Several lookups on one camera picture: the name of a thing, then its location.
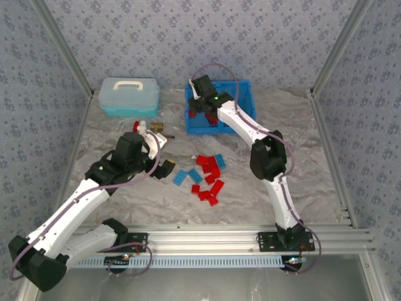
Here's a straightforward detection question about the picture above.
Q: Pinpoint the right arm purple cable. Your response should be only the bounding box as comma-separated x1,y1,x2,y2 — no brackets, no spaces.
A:
190,62,322,275

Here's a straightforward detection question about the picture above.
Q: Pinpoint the slanted aluminium frame post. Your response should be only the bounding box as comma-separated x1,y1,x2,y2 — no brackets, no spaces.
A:
309,0,374,93
29,0,95,98

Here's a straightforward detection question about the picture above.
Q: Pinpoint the small controller board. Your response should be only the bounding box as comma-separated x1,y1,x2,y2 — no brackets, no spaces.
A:
105,253,131,267
283,255,306,267

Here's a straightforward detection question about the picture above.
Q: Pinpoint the blue plastic bin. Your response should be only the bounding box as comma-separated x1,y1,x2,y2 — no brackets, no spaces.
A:
219,80,257,135
184,80,222,136

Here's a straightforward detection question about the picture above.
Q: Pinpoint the aluminium side rail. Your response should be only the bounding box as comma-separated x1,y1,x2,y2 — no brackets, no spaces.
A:
58,92,95,201
308,90,360,228

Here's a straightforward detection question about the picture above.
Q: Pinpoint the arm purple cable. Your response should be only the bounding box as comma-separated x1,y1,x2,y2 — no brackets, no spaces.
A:
190,62,322,275
8,130,162,281

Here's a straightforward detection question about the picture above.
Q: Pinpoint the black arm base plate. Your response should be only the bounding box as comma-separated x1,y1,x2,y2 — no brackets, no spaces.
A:
124,232,148,252
256,231,316,252

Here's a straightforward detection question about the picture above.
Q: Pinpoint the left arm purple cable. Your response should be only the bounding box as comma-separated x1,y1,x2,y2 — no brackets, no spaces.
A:
8,130,162,281

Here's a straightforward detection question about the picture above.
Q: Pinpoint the slotted cable duct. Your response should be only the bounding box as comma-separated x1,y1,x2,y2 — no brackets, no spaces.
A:
67,255,301,270

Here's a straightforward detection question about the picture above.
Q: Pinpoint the translucent storage box with handle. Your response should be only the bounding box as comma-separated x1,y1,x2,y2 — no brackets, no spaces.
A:
97,77,162,119

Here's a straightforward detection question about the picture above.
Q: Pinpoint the wide aluminium base rail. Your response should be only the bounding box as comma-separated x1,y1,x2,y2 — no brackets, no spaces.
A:
67,223,375,253

